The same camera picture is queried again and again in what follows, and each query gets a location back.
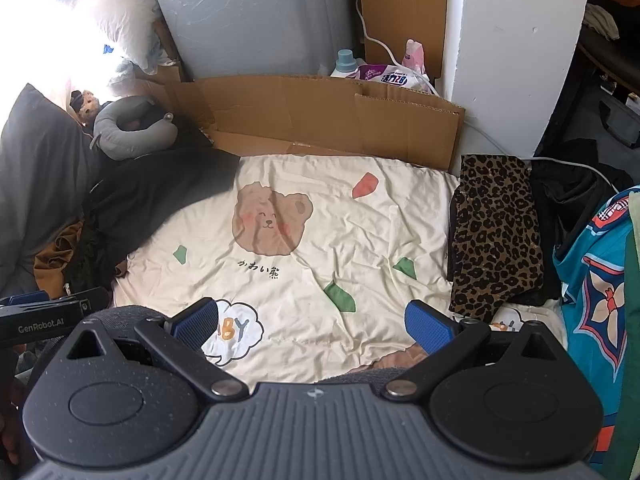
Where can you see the white duvet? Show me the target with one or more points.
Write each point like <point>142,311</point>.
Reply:
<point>110,15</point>

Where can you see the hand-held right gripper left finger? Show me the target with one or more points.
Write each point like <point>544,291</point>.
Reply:
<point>192,322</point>

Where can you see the pink refill pouch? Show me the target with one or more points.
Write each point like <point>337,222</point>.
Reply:
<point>413,55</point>

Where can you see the cream bear print blanket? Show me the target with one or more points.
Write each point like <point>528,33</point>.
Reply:
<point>350,240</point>

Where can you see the small teddy bear toy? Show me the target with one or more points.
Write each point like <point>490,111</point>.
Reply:
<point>89,105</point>

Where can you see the black garment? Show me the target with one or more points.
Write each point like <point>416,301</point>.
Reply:
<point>575,195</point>

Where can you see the grey neck pillow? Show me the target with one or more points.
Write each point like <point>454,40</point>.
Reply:
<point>115,127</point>

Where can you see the white bottle with blue cap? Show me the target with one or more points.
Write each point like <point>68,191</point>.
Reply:
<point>345,64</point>

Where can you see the leopard print garment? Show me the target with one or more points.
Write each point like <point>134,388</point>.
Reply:
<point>495,240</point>

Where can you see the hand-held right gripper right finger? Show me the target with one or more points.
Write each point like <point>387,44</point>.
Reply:
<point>430,325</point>

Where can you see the flat brown cardboard sheet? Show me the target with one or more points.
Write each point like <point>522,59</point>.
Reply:
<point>300,110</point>

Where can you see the brown garment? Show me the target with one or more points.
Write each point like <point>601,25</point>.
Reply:
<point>55,260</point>

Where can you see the grey plastic wrapped mattress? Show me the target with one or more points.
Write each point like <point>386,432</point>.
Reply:
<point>250,15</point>

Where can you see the beige cloth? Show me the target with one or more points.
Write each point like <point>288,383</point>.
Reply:
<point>602,20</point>

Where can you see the teal patterned jersey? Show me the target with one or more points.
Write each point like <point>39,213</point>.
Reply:
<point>595,280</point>

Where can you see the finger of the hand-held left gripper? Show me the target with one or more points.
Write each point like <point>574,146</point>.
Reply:
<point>30,298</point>

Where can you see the upright cardboard box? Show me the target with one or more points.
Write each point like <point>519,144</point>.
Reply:
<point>400,5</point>

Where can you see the dark grey pillow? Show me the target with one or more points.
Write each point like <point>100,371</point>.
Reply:
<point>40,175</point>

